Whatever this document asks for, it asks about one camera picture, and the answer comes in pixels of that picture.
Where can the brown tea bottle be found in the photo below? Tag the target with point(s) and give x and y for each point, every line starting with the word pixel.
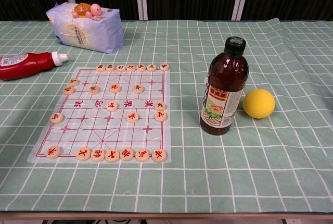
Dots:
pixel 223 78

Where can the translucent xiangqi board mat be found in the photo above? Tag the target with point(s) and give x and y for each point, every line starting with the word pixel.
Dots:
pixel 86 135

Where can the pale blue tissue pack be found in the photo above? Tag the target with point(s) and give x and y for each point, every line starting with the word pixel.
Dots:
pixel 86 34

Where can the red ketchup squeeze bottle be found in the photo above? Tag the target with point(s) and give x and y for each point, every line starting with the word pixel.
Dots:
pixel 31 62

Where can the green checked tablecloth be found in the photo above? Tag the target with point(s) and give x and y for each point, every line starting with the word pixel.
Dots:
pixel 234 169

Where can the round wooden xiangqi piece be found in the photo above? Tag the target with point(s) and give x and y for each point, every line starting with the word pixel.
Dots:
pixel 53 151
pixel 138 88
pixel 74 81
pixel 164 66
pixel 115 87
pixel 120 67
pixel 112 106
pixel 141 67
pixel 100 67
pixel 152 67
pixel 126 154
pixel 133 117
pixel 142 155
pixel 94 89
pixel 112 155
pixel 97 155
pixel 160 106
pixel 83 154
pixel 56 118
pixel 159 156
pixel 160 116
pixel 130 67
pixel 68 90
pixel 110 67

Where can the yellow foam ball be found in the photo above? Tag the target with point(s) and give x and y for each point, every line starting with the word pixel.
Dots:
pixel 258 104

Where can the orange pink turtle toy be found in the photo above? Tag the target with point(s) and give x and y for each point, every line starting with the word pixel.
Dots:
pixel 83 9

